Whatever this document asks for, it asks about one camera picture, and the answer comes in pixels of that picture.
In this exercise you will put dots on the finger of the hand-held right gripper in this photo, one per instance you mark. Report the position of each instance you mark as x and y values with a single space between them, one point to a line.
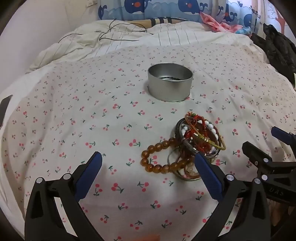
281 134
254 151

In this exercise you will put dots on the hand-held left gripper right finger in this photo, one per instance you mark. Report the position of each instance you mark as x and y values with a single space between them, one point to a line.
208 176

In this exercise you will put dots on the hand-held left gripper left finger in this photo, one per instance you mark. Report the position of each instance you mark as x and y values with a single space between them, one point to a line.
89 176

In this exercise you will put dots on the clear thin bangle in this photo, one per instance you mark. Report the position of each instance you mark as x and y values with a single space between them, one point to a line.
185 178

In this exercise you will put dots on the thin gold bangle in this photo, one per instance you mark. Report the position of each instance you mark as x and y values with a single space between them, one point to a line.
215 143

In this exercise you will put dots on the round metal tin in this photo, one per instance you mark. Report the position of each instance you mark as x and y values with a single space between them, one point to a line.
168 90

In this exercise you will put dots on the cherry print bed sheet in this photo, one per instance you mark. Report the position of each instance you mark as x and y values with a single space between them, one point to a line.
92 115

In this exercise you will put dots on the black jacket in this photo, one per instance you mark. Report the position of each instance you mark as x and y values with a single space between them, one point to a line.
277 46

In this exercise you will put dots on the dark flat phone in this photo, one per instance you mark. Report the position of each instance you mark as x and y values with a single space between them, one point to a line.
4 109

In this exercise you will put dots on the light blue cloth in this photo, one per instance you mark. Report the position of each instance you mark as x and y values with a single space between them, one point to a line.
245 31

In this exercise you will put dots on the pink cloth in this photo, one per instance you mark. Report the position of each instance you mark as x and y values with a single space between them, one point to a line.
212 23

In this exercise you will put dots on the yellow black striped pillow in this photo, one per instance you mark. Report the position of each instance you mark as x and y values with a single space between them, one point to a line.
161 20

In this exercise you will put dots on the whale print blue cloth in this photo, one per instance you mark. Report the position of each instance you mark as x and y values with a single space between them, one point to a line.
138 7

